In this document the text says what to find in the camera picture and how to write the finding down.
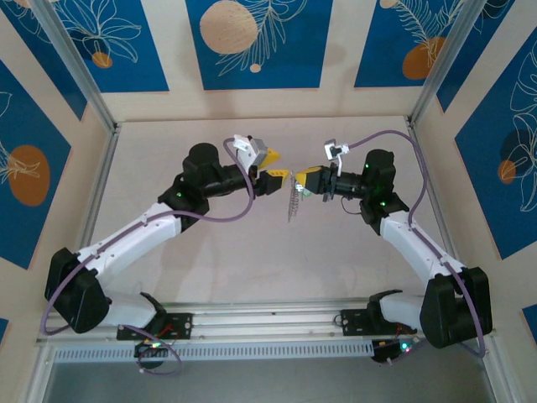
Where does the black electronics box green light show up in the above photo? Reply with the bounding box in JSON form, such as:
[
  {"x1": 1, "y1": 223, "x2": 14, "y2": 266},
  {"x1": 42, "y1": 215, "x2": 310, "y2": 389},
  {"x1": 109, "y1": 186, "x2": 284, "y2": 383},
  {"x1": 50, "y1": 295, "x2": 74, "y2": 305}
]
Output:
[
  {"x1": 370, "y1": 337, "x2": 421, "y2": 365},
  {"x1": 133, "y1": 338, "x2": 169, "y2": 361}
]

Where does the thin black wire loop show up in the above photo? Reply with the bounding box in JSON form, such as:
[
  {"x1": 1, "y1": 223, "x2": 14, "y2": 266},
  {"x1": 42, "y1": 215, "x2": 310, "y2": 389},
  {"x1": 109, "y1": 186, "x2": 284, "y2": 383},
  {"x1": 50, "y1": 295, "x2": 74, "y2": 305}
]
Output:
[{"x1": 341, "y1": 196, "x2": 365, "y2": 216}]

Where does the aluminium side rail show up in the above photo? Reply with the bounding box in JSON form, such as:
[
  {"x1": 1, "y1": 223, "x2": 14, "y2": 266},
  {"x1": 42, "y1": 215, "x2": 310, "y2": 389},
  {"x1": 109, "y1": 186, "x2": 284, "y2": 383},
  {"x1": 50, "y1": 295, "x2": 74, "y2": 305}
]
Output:
[
  {"x1": 62, "y1": 123, "x2": 122, "y2": 311},
  {"x1": 404, "y1": 116, "x2": 473, "y2": 302}
]

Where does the aluminium corner post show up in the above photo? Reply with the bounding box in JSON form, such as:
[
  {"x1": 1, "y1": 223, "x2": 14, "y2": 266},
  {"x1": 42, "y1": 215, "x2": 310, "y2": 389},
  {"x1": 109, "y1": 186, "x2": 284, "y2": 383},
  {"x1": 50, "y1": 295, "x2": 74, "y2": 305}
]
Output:
[
  {"x1": 409, "y1": 0, "x2": 490, "y2": 127},
  {"x1": 31, "y1": 0, "x2": 119, "y2": 132}
]

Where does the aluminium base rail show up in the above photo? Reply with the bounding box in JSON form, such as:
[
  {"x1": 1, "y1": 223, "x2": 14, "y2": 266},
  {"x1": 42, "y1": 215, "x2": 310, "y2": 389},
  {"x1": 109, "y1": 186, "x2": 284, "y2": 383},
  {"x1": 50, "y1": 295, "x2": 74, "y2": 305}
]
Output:
[{"x1": 35, "y1": 296, "x2": 498, "y2": 346}]

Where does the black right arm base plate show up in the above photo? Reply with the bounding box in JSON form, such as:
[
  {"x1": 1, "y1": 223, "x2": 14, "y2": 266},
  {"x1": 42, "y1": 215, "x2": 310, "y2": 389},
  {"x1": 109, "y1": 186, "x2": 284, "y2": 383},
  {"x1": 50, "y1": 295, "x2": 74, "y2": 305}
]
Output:
[{"x1": 339, "y1": 307, "x2": 420, "y2": 338}]

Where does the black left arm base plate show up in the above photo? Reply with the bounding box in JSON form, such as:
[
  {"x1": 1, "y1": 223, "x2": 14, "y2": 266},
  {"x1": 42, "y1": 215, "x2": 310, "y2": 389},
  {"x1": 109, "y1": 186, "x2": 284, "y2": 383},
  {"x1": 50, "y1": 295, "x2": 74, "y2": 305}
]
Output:
[{"x1": 116, "y1": 311, "x2": 195, "y2": 342}]

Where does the grey slotted cable duct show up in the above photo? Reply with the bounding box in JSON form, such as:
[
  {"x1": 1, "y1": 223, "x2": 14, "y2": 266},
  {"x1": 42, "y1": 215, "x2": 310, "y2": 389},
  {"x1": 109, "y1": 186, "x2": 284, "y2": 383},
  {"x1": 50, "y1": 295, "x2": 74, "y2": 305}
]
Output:
[{"x1": 53, "y1": 339, "x2": 375, "y2": 363}]

